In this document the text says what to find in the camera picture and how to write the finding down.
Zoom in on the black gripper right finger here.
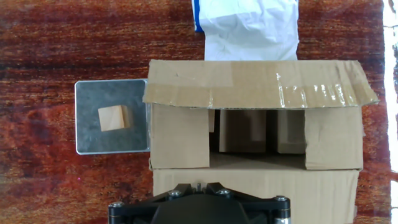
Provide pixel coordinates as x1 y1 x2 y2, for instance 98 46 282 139
204 182 292 224

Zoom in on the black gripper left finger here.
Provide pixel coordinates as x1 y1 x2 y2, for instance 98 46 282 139
108 182 195 224

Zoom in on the brown cardboard box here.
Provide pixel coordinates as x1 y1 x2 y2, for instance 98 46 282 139
142 58 380 224

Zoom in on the silver digital kitchen scale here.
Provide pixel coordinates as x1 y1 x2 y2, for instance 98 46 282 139
73 78 152 156

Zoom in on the small wooden cube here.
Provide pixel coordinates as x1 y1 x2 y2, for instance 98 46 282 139
97 105 131 133

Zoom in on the blue tissue pack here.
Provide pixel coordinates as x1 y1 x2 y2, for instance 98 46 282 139
191 0 300 62

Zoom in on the wood grain table mat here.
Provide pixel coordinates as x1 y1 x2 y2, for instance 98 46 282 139
0 0 392 224

